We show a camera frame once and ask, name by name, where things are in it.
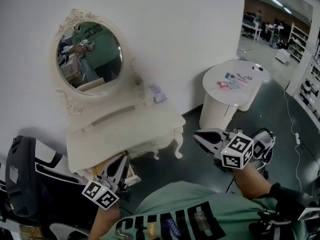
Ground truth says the person's left forearm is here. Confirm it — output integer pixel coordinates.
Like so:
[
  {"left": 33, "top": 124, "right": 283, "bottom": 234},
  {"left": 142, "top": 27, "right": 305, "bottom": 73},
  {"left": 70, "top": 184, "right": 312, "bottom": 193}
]
[{"left": 89, "top": 205, "right": 121, "bottom": 240}]

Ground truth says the white cable with adapter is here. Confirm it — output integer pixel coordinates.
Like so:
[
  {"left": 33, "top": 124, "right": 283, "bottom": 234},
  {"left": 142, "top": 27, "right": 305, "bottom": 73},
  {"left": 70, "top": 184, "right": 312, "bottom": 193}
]
[{"left": 283, "top": 88, "right": 313, "bottom": 192}]

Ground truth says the white drawer with crystal knob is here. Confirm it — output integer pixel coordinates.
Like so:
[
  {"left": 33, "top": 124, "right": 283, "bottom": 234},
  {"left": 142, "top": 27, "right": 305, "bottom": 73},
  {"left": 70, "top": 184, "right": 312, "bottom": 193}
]
[{"left": 79, "top": 123, "right": 97, "bottom": 135}]

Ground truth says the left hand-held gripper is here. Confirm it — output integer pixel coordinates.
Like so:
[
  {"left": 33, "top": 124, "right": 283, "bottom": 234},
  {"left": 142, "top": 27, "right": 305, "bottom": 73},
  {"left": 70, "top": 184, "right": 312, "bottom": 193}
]
[{"left": 81, "top": 155, "right": 133, "bottom": 212}]

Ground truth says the cream large drawer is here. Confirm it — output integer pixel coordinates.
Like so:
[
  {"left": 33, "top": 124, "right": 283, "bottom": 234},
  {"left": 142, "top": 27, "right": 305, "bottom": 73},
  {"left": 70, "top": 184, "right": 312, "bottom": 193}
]
[{"left": 90, "top": 150, "right": 141, "bottom": 187}]

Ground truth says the white ribbed side table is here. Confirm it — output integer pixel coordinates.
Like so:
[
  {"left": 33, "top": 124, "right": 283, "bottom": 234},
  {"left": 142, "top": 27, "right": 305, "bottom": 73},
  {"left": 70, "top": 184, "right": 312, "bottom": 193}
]
[{"left": 199, "top": 59, "right": 272, "bottom": 132}]

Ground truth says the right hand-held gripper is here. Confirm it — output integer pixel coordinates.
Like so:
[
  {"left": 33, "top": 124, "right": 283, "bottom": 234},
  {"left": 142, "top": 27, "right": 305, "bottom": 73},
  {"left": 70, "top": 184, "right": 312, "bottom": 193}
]
[{"left": 193, "top": 127, "right": 277, "bottom": 175}]

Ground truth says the oval mirror cream frame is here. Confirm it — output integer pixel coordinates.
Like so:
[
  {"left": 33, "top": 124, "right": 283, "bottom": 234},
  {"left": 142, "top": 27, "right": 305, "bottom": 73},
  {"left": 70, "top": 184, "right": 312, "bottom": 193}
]
[{"left": 49, "top": 8, "right": 137, "bottom": 117}]

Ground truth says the small glass bottle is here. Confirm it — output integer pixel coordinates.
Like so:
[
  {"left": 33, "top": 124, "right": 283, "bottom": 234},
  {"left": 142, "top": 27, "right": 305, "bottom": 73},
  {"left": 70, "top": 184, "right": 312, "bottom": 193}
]
[{"left": 134, "top": 76, "right": 147, "bottom": 100}]

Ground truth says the small purple box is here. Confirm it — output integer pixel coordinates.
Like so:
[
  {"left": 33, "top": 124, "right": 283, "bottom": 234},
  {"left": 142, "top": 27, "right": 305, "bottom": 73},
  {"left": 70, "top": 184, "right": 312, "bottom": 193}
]
[{"left": 149, "top": 84, "right": 168, "bottom": 104}]

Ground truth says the white ornate dressing table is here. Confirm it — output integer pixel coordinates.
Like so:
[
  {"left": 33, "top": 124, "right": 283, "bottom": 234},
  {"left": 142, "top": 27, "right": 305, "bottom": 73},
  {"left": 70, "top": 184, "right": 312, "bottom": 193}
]
[{"left": 66, "top": 101, "right": 187, "bottom": 182}]

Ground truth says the white storage shelf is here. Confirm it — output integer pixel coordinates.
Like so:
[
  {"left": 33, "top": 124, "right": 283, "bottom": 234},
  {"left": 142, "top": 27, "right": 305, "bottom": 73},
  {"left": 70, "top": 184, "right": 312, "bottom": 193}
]
[{"left": 286, "top": 22, "right": 320, "bottom": 121}]

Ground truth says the person's right forearm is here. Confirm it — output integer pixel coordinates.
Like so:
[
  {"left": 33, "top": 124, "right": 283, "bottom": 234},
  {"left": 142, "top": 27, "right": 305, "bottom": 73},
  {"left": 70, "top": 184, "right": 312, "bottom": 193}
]
[{"left": 233, "top": 167, "right": 275, "bottom": 201}]

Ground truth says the person's green shirt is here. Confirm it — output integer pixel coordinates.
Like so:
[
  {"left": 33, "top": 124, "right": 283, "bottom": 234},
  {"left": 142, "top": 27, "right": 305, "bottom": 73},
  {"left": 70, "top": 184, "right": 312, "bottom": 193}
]
[{"left": 99, "top": 180, "right": 308, "bottom": 240}]

